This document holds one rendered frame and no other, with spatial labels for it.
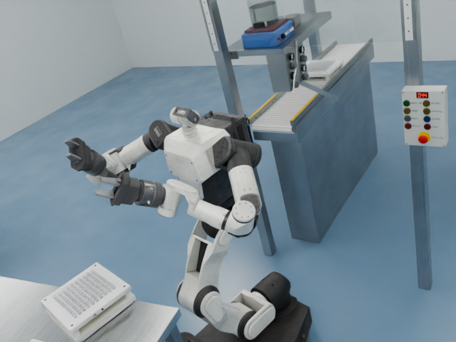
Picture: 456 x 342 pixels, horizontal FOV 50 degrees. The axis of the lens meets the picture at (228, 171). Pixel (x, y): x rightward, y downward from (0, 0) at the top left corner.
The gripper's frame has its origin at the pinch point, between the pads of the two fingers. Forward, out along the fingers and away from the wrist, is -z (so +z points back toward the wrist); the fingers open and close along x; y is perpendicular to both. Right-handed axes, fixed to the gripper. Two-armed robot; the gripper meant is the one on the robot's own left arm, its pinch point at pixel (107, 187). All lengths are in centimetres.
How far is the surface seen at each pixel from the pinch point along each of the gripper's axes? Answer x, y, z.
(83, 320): 40.2, -21.5, 2.7
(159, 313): 30.6, -25.2, 25.5
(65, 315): 45.2, -16.1, -1.4
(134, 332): 35.3, -29.4, 17.3
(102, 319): 41.3, -20.4, 9.5
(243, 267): 96, 59, 133
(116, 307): 38.8, -17.1, 14.3
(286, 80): -25, 75, 97
